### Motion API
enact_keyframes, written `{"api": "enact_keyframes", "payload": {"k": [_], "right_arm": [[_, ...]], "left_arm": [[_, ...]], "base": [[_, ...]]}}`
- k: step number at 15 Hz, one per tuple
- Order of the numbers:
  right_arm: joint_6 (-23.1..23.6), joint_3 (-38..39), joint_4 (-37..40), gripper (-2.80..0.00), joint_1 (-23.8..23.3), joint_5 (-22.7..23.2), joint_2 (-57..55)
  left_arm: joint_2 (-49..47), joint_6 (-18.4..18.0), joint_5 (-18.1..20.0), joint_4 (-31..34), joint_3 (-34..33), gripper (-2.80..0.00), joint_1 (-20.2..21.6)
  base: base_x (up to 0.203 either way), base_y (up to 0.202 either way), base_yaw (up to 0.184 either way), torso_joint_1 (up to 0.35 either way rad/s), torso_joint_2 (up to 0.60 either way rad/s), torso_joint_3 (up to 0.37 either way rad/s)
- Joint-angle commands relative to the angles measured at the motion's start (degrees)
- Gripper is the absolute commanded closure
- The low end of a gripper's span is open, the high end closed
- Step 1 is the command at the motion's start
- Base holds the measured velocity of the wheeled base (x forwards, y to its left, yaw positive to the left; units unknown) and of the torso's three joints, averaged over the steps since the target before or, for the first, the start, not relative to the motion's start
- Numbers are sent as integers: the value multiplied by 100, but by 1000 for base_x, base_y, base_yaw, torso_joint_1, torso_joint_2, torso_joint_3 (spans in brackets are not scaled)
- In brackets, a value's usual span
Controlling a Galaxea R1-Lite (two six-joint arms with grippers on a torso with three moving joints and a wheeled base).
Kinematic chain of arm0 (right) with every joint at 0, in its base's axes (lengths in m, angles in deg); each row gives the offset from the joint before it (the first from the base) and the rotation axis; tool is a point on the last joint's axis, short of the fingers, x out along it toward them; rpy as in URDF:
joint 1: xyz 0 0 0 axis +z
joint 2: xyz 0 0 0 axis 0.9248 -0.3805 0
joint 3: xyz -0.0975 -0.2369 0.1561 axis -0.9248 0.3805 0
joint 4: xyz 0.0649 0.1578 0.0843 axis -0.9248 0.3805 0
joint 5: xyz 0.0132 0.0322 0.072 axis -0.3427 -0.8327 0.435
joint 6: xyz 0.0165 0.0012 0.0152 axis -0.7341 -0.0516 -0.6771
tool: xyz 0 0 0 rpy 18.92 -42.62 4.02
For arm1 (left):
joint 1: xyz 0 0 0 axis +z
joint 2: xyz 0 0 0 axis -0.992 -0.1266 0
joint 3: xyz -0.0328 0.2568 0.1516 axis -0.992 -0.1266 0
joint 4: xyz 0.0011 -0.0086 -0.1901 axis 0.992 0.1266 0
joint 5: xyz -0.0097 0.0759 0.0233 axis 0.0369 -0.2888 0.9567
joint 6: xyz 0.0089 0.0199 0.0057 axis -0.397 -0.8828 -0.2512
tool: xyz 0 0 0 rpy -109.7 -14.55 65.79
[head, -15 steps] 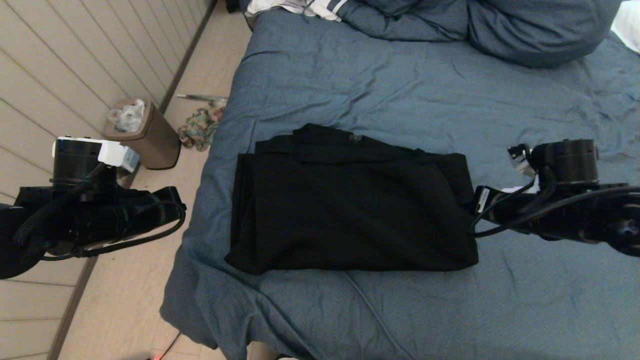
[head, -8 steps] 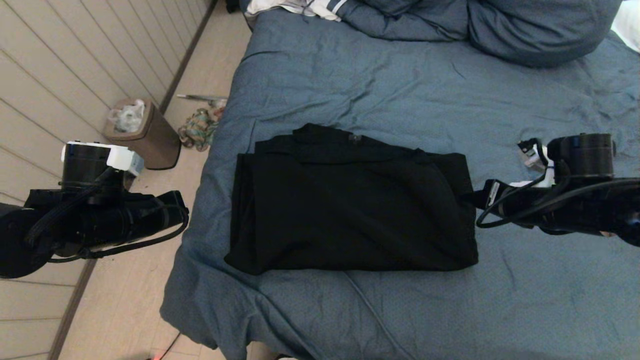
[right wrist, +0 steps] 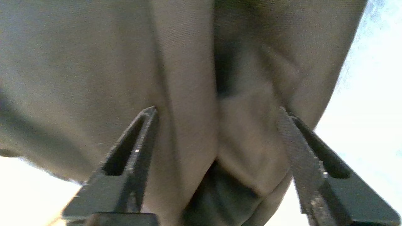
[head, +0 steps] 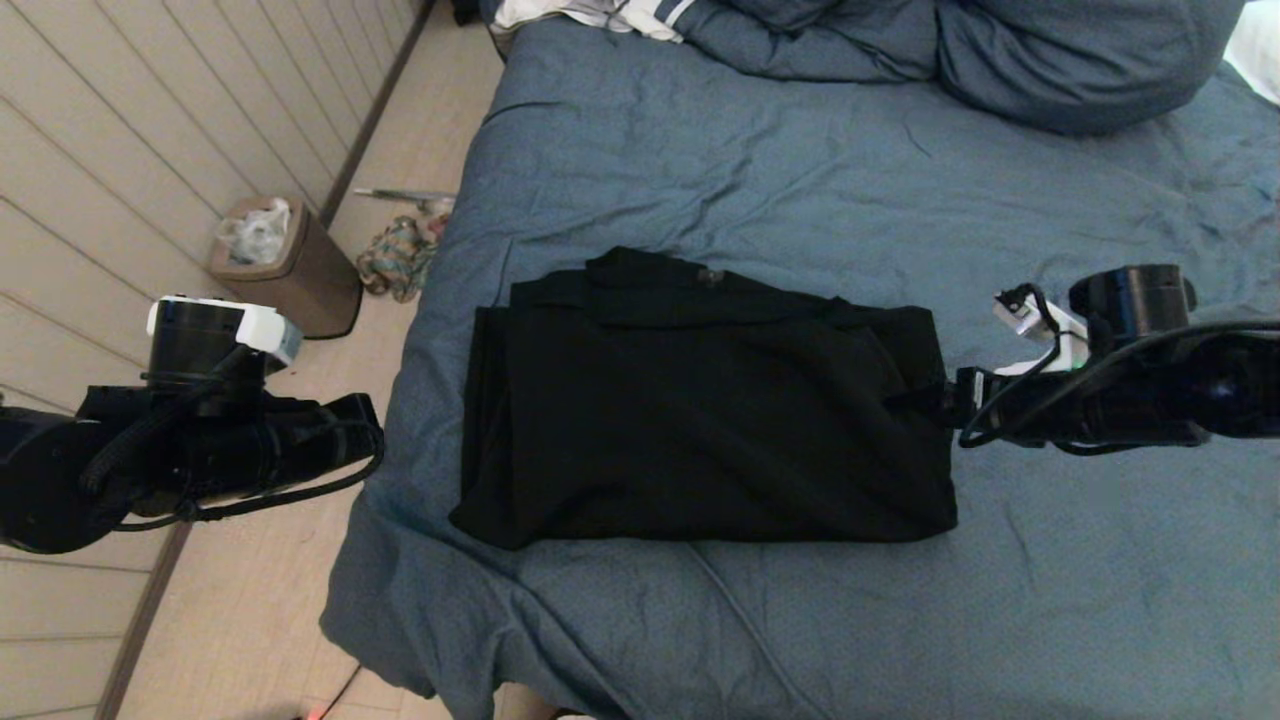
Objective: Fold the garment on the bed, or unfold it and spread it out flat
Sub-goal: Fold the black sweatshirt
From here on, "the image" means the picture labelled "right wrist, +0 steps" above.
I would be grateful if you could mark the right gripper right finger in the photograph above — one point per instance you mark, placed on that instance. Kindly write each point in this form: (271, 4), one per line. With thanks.
(339, 201)

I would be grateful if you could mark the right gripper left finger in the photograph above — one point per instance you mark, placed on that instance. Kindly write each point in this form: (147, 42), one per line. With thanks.
(110, 197)

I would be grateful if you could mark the black hoodie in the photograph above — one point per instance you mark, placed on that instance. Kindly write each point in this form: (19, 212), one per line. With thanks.
(125, 62)

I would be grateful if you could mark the blue bed cover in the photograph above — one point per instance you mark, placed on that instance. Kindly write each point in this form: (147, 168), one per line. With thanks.
(370, 110)

